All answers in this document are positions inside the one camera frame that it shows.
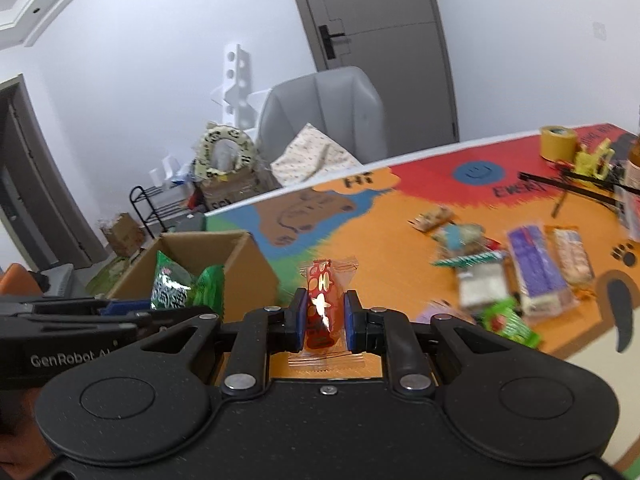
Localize large taped cardboard box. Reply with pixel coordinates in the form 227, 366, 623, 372
200, 167, 281, 211

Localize cream dotted cushion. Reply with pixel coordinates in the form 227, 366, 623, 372
271, 122, 363, 192

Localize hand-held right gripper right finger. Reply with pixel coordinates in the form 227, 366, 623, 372
344, 290, 506, 395

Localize green patterned snack packet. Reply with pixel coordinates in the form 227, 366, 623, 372
151, 251, 193, 311

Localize yellow plastic clip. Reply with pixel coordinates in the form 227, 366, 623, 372
575, 140, 615, 178

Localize plain green snack packet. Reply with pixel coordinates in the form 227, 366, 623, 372
187, 265, 225, 318

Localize white plastic rack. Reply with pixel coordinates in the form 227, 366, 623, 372
210, 42, 273, 133

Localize brown glass bottle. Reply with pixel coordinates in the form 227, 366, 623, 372
627, 132, 640, 186

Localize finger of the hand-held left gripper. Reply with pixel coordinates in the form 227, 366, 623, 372
0, 312, 166, 341
10, 297, 153, 319

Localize small beige wrapped snack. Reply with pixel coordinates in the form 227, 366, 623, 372
407, 206, 457, 231

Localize panda-print padded ring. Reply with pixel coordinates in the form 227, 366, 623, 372
194, 122, 260, 181

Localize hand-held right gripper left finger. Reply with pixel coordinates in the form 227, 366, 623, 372
140, 287, 308, 394

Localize black door handle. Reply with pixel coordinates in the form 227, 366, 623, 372
318, 20, 348, 60

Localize red flower-print candy packet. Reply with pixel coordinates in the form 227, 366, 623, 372
299, 257, 360, 372

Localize yellow tape roll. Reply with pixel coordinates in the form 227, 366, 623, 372
540, 125, 578, 163

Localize black metal rods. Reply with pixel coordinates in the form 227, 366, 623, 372
517, 170, 631, 218

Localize white plastic holder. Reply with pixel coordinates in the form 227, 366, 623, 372
150, 155, 183, 186

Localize grey upholstered chair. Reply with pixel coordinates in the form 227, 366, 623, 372
255, 66, 390, 186

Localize green and red snack packet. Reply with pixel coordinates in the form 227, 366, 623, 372
477, 297, 543, 348

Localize colourful cartoon table mat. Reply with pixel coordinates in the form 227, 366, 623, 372
205, 122, 640, 381

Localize grey room door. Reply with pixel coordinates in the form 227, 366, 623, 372
282, 0, 460, 163

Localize white cracker packet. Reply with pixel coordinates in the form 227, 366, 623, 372
457, 262, 508, 311

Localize orange-brown snack packet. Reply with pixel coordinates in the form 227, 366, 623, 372
547, 227, 596, 291

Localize green striped snack packet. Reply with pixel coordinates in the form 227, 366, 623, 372
431, 250, 506, 268

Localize small brown cardboard box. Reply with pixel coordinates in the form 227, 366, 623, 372
100, 212, 146, 258

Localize pale lilac snack packet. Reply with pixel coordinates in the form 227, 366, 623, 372
412, 300, 476, 326

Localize blue snack packet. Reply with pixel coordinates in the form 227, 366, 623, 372
432, 224, 486, 256

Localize orange seat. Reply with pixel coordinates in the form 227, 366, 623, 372
0, 262, 41, 301

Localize purple snack packet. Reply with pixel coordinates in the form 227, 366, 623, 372
506, 225, 573, 316

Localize black metal shoe rack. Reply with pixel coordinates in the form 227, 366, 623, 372
130, 185, 206, 241

